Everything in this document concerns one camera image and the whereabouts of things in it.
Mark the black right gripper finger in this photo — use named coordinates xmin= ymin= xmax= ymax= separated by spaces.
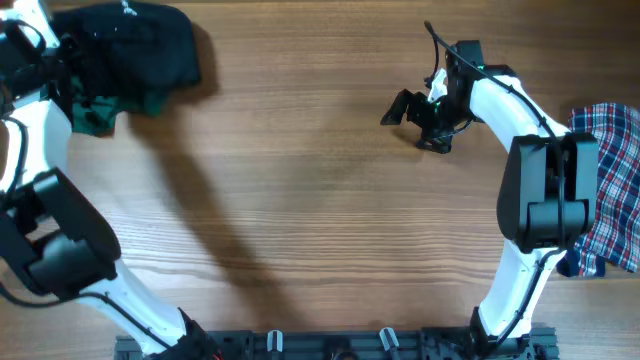
xmin=380 ymin=89 xmax=414 ymax=126
xmin=416 ymin=136 xmax=453 ymax=154

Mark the black garment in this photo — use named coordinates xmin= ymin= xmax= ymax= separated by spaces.
xmin=52 ymin=1 xmax=201 ymax=116

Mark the green cloth bag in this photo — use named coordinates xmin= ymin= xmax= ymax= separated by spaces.
xmin=71 ymin=76 xmax=169 ymax=137

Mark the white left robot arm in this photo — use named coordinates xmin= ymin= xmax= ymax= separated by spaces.
xmin=1 ymin=1 xmax=217 ymax=359

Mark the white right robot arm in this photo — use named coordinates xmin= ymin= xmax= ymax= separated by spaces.
xmin=380 ymin=37 xmax=598 ymax=357

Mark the plaid checkered cloth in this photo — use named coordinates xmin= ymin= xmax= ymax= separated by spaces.
xmin=557 ymin=102 xmax=639 ymax=277

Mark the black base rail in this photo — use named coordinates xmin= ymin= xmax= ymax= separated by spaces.
xmin=113 ymin=327 xmax=560 ymax=360

